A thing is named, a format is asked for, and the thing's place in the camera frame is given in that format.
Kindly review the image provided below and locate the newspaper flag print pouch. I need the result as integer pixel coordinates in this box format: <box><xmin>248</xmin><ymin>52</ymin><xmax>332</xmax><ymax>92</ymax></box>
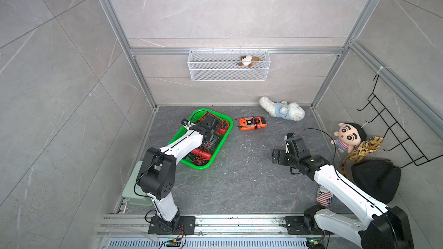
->
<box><xmin>316</xmin><ymin>185</ymin><xmax>333</xmax><ymax>208</ymax></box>

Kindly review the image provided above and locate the leopard print cloth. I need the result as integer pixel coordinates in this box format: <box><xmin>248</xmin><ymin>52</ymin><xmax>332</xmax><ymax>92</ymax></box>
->
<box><xmin>340</xmin><ymin>136</ymin><xmax>384</xmax><ymax>180</ymax></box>

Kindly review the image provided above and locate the black wire wall rack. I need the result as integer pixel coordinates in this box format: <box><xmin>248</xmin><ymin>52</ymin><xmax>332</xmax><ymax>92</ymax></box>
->
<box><xmin>358</xmin><ymin>75</ymin><xmax>443</xmax><ymax>168</ymax></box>

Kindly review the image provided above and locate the black fabric bag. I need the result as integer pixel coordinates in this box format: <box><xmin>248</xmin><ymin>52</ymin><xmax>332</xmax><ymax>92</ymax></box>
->
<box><xmin>351</xmin><ymin>160</ymin><xmax>401</xmax><ymax>204</ymax></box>

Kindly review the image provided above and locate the red multimeter with leads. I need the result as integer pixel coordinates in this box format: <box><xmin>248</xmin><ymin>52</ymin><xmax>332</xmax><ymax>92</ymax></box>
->
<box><xmin>217</xmin><ymin>121</ymin><xmax>230</xmax><ymax>136</ymax></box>

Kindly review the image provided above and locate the pale green plastic bin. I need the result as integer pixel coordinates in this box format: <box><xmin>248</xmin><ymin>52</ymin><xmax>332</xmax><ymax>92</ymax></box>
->
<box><xmin>122</xmin><ymin>161</ymin><xmax>153</xmax><ymax>207</ymax></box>

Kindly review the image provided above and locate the orange multimeter back side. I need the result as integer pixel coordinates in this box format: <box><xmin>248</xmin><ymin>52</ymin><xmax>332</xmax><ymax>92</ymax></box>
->
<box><xmin>237</xmin><ymin>116</ymin><xmax>267</xmax><ymax>131</ymax></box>

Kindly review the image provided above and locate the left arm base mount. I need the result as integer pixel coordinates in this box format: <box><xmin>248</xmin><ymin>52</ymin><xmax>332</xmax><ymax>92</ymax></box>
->
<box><xmin>144</xmin><ymin>210</ymin><xmax>196</xmax><ymax>235</ymax></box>

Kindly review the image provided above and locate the green plastic basket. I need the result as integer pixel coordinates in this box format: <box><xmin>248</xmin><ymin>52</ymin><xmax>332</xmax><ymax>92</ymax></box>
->
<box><xmin>160</xmin><ymin>108</ymin><xmax>233</xmax><ymax>170</ymax></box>

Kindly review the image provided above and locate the cartoon boy plush doll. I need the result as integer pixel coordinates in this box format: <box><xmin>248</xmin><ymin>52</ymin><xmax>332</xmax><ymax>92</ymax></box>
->
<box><xmin>331</xmin><ymin>123</ymin><xmax>367</xmax><ymax>153</ymax></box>

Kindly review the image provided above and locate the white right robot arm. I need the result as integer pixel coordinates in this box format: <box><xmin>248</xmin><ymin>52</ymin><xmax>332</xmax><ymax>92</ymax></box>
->
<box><xmin>272</xmin><ymin>133</ymin><xmax>414</xmax><ymax>249</ymax></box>

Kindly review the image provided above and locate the white plush dog blue shirt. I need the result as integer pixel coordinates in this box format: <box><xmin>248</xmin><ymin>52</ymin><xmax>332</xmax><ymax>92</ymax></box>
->
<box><xmin>259</xmin><ymin>96</ymin><xmax>305</xmax><ymax>121</ymax></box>

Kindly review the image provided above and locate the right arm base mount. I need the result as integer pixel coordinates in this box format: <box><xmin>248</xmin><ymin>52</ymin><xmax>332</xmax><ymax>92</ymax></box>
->
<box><xmin>280</xmin><ymin>205</ymin><xmax>332</xmax><ymax>235</ymax></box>

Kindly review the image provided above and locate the small brown white plush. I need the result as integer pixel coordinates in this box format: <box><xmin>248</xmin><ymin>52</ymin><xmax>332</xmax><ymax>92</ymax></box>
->
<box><xmin>237</xmin><ymin>55</ymin><xmax>260</xmax><ymax>68</ymax></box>

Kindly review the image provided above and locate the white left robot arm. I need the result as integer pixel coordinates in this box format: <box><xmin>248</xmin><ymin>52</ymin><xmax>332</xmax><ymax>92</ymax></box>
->
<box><xmin>135</xmin><ymin>110</ymin><xmax>230</xmax><ymax>228</ymax></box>

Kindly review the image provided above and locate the red multimeter brown screen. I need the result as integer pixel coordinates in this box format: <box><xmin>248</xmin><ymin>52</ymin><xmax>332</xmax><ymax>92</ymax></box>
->
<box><xmin>191</xmin><ymin>148</ymin><xmax>212</xmax><ymax>161</ymax></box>

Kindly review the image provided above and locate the dark green multimeter yellow button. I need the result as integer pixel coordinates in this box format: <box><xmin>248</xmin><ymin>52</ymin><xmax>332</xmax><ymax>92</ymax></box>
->
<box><xmin>204</xmin><ymin>134</ymin><xmax>221</xmax><ymax>151</ymax></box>

